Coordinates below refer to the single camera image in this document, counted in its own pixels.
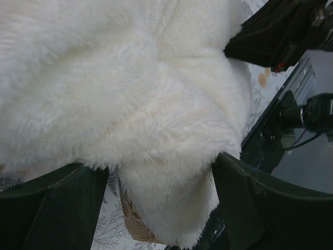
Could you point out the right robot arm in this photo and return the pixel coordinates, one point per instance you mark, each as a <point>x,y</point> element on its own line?
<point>314,116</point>

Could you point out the cream plush pillow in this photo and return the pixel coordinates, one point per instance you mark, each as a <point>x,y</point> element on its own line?
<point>117,91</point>

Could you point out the floral patterned table mat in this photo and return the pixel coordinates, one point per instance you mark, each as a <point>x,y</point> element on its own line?
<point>112,224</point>

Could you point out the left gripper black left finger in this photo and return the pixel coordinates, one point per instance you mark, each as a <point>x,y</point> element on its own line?
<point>56,211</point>

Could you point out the black table front frame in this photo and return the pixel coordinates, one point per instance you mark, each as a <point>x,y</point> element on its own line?
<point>299,157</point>

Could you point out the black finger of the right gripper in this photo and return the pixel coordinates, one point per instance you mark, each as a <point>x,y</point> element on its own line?
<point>278,34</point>

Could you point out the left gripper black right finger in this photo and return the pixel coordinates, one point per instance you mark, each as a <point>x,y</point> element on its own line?
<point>261,211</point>

